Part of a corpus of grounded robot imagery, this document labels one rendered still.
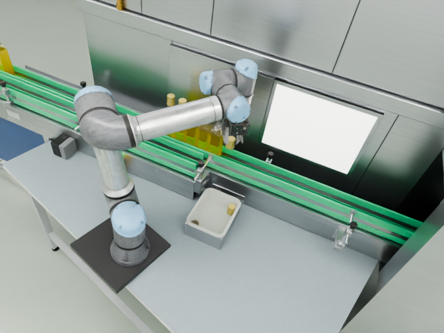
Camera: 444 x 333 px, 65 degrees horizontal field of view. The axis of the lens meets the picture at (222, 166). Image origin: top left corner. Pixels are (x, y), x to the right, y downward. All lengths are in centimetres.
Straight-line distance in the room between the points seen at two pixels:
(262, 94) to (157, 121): 61
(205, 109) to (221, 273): 70
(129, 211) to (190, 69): 66
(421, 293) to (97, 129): 126
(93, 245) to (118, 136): 63
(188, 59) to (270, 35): 37
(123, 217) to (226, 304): 50
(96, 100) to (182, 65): 61
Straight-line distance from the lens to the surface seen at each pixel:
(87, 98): 108
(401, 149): 154
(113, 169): 124
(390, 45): 134
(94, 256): 147
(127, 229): 126
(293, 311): 144
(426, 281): 149
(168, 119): 100
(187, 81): 160
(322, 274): 156
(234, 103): 103
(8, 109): 210
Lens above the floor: 202
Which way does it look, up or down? 45 degrees down
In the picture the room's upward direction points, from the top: 10 degrees clockwise
